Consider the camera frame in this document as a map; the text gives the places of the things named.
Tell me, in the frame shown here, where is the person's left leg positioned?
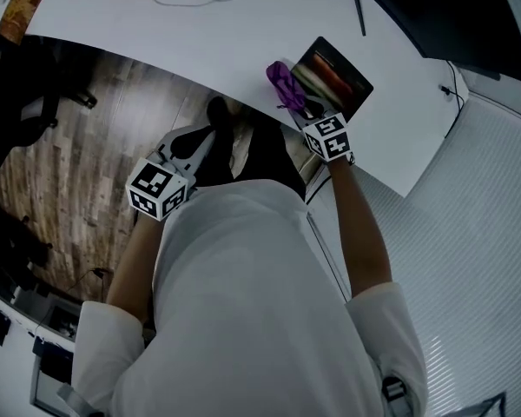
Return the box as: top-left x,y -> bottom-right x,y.
195,96 -> 235,189

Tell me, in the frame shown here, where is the white side table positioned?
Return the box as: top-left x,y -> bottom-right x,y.
0,284 -> 83,417

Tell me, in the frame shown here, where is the person's right leg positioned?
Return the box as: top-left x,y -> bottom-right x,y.
232,113 -> 308,203

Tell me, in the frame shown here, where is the person's white shirt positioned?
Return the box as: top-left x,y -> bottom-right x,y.
71,178 -> 431,417

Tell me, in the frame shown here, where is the person's right forearm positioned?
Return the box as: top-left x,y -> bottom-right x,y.
327,154 -> 394,301

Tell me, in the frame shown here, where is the person's leg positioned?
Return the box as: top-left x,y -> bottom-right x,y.
232,113 -> 308,203
195,96 -> 235,189

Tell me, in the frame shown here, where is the black harness buckle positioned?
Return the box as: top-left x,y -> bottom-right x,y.
381,375 -> 407,403

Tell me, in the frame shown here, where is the black office chair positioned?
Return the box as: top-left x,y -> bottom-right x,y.
0,32 -> 99,147

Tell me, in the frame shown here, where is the black monitor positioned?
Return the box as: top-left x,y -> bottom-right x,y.
342,0 -> 521,86

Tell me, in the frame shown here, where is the purple cloth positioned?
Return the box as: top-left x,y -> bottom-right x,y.
265,60 -> 307,112

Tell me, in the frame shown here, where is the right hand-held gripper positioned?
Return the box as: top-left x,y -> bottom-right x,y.
288,96 -> 356,167

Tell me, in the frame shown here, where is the dark printed mouse pad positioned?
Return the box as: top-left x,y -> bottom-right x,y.
288,36 -> 374,123

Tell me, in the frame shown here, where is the person's left forearm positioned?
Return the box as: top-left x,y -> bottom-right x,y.
105,213 -> 166,321

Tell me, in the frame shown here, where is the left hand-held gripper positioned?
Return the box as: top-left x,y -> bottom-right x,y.
125,123 -> 216,222

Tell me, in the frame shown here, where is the brown book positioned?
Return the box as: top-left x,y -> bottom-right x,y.
0,0 -> 46,45

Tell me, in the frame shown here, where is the thin black cable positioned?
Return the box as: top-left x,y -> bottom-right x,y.
439,61 -> 465,141

